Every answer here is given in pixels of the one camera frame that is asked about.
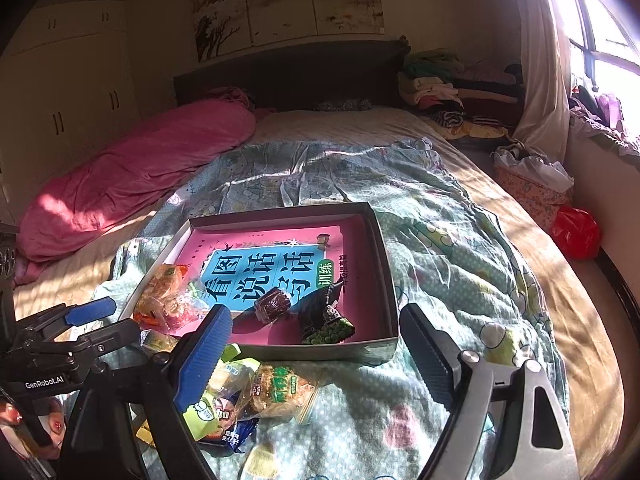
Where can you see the red plastic bag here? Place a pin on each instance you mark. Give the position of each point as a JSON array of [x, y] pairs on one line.
[[575, 232]]

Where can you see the window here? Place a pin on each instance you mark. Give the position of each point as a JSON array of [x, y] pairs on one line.
[[615, 20]]

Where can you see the yellow snack packet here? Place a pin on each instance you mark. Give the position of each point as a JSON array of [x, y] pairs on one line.
[[160, 344]]

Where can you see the beige curtain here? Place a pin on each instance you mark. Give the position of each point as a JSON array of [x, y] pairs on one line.
[[540, 60]]

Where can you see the shallow cardboard box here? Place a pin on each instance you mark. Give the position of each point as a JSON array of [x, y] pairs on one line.
[[382, 280]]

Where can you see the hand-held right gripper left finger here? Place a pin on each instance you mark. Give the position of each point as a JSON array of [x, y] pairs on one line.
[[205, 355]]

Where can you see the dark headboard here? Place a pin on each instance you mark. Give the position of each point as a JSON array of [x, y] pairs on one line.
[[300, 75]]

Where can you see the pink basket of clothes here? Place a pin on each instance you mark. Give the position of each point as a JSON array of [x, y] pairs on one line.
[[535, 190]]

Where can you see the dark red date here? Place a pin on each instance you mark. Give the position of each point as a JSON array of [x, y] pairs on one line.
[[272, 305]]

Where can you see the pile of folded clothes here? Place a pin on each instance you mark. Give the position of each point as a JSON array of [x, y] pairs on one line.
[[435, 90]]

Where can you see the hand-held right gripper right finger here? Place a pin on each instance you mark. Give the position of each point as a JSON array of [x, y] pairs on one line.
[[430, 355]]

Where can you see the dark green pea packet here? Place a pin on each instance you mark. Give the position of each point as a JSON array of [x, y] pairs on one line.
[[327, 327]]

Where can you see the ink wall painting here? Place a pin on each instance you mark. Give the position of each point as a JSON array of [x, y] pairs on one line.
[[280, 10]]

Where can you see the pink blanket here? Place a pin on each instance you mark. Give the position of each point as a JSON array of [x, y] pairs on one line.
[[125, 180]]

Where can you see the white wardrobe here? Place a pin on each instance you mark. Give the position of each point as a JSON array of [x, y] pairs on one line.
[[75, 85]]

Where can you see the green-yellow snack packet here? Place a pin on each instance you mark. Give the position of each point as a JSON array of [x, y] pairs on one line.
[[202, 412]]

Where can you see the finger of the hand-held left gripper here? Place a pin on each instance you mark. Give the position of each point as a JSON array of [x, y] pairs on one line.
[[90, 310], [110, 337]]

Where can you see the clothes on windowsill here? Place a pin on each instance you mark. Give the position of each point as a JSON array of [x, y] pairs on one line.
[[605, 110]]

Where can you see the dark patterned cloth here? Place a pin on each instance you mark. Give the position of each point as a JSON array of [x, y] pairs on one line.
[[342, 105]]

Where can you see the long orange snack packet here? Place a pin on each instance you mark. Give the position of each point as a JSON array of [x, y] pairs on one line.
[[160, 292]]

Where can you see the pink and blue book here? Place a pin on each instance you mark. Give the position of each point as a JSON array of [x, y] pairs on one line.
[[260, 270]]

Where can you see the person's left hand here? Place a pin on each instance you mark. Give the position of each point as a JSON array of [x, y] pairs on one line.
[[56, 425]]

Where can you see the blue snack packet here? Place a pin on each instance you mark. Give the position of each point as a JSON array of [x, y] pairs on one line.
[[235, 437]]

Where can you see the cartoon printed quilt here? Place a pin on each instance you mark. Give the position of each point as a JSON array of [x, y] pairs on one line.
[[450, 240]]

